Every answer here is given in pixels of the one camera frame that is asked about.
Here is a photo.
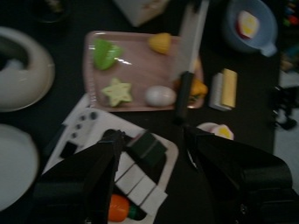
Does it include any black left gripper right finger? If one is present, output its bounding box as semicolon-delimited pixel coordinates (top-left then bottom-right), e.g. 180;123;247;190
181;124;299;224

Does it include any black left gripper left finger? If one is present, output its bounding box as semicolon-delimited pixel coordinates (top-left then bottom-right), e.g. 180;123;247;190
29;129;126;224

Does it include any toy cleaver white blade black handle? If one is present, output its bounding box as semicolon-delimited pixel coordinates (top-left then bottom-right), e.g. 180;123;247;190
172;0;210;127

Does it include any orange toy carrot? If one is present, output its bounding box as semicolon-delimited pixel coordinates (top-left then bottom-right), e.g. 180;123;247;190
106;193;130;223

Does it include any white toy segmented block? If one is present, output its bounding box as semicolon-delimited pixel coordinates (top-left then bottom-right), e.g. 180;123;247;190
113;151;169;217

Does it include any large white round plate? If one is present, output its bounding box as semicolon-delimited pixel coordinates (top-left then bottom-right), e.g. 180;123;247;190
0;123;41;213

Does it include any small white plate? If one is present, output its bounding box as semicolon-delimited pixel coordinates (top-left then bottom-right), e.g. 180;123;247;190
194;122;220;136

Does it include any white black toy keyboard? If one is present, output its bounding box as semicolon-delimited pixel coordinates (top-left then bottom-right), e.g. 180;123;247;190
41;94;181;224

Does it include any dark green toy block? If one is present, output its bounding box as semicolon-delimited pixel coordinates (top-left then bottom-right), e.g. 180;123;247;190
125;130;169;173

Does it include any white rectangular toy block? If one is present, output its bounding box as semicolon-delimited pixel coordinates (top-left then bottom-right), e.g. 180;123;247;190
208;72;231;112

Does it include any yellow toy cheese slab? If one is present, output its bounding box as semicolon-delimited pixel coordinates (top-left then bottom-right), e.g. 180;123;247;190
218;67;239;109

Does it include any orange yellow toy pepper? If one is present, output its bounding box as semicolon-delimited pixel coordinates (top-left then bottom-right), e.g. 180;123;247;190
172;78;210;103

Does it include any pale green toy starfruit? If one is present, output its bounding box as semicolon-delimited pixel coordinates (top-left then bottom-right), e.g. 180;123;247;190
100;76;134;108

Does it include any white toy egg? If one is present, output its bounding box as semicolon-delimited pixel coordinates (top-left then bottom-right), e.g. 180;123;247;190
144;85;178;108

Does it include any large white bowl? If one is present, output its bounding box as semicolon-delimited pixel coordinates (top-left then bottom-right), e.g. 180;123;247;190
0;25;56;114

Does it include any pink square plate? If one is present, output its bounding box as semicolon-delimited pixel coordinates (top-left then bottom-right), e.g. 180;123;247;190
81;30;206;114

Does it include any green toy pea pod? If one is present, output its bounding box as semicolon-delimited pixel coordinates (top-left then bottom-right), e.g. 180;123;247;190
90;38;125;72

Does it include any yellow toy lemon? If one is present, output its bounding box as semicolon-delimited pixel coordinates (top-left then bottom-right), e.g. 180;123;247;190
146;31;173;55

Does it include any blue plastic mixing bowl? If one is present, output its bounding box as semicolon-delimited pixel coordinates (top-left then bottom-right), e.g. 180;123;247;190
221;0;280;58

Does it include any toy fried egg slice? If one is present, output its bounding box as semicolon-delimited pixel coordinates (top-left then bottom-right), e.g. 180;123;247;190
236;10;261;40

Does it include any black cable bundle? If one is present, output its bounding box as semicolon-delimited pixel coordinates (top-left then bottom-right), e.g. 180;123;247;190
271;85;299;131

